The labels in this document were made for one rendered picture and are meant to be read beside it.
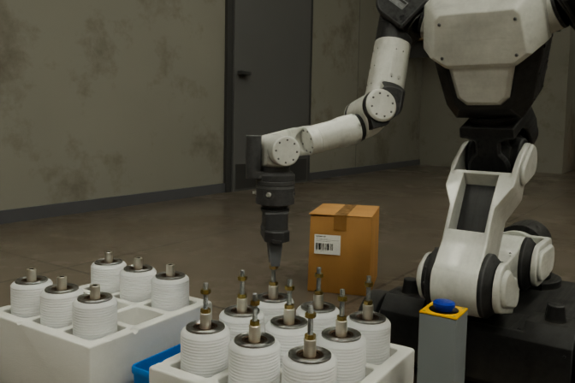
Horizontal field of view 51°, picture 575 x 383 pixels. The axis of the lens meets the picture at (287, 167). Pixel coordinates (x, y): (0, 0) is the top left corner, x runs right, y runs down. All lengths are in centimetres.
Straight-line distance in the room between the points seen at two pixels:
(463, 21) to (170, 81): 354
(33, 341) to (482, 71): 118
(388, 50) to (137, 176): 326
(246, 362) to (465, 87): 79
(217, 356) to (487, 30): 88
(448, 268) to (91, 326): 79
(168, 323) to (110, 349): 17
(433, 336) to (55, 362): 81
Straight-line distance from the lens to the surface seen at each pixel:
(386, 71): 145
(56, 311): 149
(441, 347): 116
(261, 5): 558
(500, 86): 143
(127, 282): 164
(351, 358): 116
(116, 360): 141
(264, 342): 113
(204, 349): 118
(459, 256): 139
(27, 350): 154
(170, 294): 155
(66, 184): 415
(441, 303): 115
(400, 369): 128
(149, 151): 458
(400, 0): 152
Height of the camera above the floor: 66
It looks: 5 degrees down
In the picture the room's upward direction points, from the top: 1 degrees clockwise
